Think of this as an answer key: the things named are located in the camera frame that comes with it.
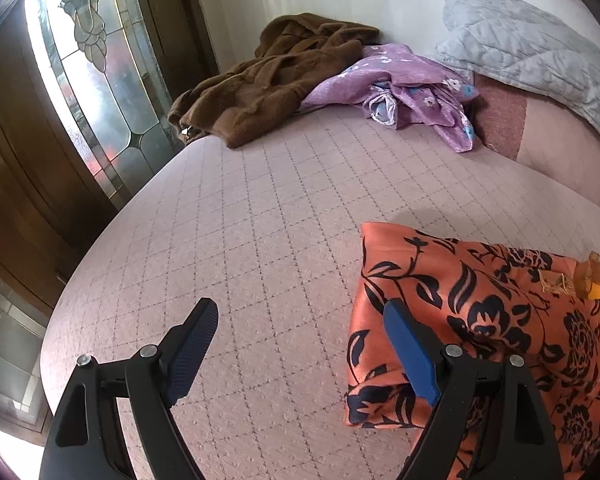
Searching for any pink pillow with dark band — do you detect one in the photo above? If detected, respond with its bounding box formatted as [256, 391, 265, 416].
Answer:
[472, 72, 600, 216]

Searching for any purple floral cloth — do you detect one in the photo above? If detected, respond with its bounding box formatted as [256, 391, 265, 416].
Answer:
[300, 42, 481, 154]

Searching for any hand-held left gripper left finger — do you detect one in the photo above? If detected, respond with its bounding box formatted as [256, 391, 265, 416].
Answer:
[39, 298, 220, 480]

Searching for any brown fleece blanket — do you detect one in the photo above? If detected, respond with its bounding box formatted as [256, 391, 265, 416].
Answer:
[167, 12, 381, 149]

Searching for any leaded glass door panel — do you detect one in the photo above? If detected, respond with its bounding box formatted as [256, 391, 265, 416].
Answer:
[22, 0, 186, 206]
[0, 260, 51, 431]

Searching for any orange black floral garment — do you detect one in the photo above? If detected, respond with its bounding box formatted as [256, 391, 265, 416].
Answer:
[345, 221, 600, 480]

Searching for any pink quilted bedspread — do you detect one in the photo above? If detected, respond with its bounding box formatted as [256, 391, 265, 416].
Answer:
[40, 107, 600, 480]

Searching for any grey quilted pillow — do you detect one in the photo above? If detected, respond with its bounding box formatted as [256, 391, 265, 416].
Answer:
[432, 0, 600, 153]

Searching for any wooden door frame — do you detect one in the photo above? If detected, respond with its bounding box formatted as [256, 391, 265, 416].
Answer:
[0, 0, 218, 321]

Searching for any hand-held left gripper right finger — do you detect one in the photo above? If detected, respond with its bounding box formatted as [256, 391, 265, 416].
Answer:
[383, 300, 565, 480]

